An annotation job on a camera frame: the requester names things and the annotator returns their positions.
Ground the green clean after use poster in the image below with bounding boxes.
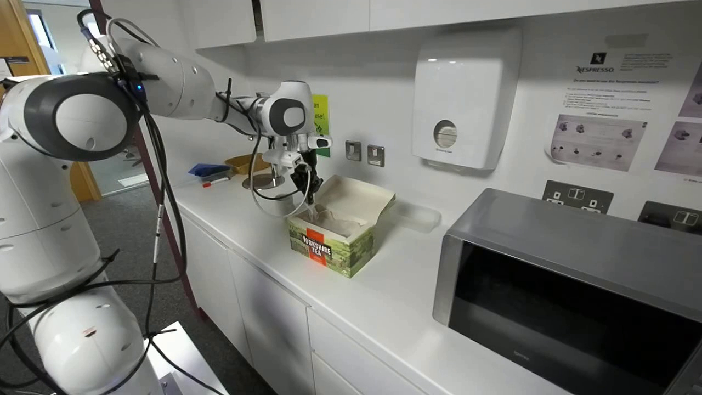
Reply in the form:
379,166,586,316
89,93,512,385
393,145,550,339
312,91,334,160

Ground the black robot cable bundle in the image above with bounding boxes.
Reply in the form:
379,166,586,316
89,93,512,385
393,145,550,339
0,6,221,395

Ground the white paper towel dispenser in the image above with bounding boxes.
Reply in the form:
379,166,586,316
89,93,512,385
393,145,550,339
409,28,524,176

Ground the blue flat item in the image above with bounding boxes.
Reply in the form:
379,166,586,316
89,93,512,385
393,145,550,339
187,160,232,183

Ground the stainless steel microwave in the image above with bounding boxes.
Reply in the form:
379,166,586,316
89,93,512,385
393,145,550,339
430,187,702,395

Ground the white instruction poster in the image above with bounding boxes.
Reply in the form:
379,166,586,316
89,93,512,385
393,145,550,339
543,45,702,178

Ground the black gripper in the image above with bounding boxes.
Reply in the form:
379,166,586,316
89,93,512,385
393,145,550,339
283,147,324,205

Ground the brown cardboard box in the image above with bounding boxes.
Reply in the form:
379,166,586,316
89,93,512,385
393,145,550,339
226,152,271,178

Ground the white wall cabinet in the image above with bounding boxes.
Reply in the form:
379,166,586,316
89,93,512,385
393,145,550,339
177,0,702,53

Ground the white base cabinet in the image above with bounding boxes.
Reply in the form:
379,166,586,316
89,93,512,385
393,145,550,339
177,199,425,395

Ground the silver wall socket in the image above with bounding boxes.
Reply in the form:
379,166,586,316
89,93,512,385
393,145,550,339
342,137,363,164
363,142,385,169

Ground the dark wall switch plate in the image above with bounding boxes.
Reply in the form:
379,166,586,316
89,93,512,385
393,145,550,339
542,178,615,214
635,199,702,236

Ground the white floor plate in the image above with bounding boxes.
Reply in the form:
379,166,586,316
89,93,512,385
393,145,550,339
149,321,229,395

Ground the green open tea box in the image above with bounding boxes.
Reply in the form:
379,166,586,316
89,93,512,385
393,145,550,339
285,172,397,280

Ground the round metal drain tray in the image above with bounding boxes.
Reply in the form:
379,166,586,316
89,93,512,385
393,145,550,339
239,171,279,192

